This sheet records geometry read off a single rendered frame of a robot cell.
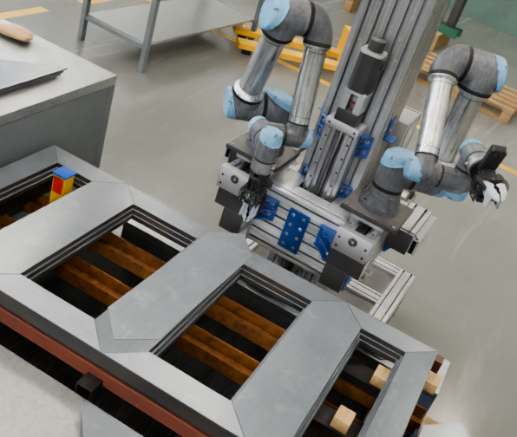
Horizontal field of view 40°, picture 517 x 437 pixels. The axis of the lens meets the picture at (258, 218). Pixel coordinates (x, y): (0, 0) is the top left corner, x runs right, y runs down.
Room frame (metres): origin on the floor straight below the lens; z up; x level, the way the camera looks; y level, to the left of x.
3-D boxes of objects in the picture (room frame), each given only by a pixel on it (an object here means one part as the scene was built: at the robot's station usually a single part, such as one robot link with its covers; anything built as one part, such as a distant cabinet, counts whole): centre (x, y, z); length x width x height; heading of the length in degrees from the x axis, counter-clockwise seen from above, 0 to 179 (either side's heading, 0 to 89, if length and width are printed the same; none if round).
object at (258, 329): (1.93, 0.11, 0.70); 1.66 x 0.08 x 0.05; 73
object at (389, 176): (2.34, -0.41, 1.20); 0.13 x 0.12 x 0.14; 97
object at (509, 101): (7.66, -1.65, 0.07); 1.20 x 0.80 x 0.14; 69
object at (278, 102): (2.50, 0.07, 1.20); 0.13 x 0.12 x 0.14; 115
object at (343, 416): (1.49, -0.41, 0.79); 0.06 x 0.05 x 0.04; 163
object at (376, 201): (2.34, -0.40, 1.09); 0.15 x 0.15 x 0.10
